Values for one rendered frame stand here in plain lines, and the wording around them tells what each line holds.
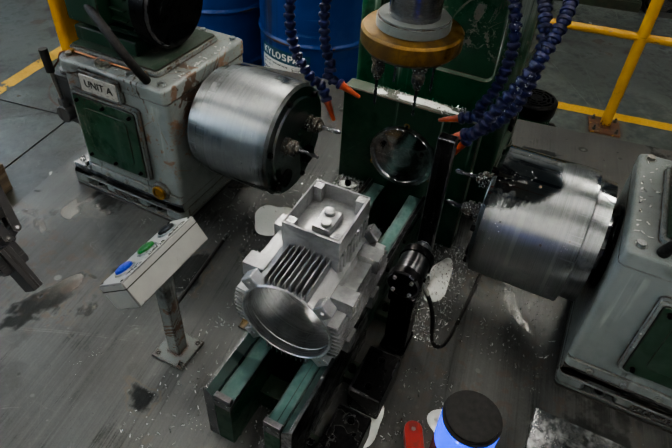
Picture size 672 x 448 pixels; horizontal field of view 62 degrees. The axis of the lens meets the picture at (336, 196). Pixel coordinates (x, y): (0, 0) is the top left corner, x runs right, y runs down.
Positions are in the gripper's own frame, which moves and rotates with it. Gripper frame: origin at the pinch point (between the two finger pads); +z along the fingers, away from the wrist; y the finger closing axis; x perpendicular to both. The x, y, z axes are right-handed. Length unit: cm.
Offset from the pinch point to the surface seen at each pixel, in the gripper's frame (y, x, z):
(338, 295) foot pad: 22.4, -26.7, 28.0
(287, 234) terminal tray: 25.8, -20.6, 17.8
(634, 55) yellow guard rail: 286, -28, 105
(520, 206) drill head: 50, -46, 35
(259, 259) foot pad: 22.9, -15.0, 19.7
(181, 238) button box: 20.9, -3.6, 11.9
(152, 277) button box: 12.7, -3.6, 13.2
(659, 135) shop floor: 297, -26, 160
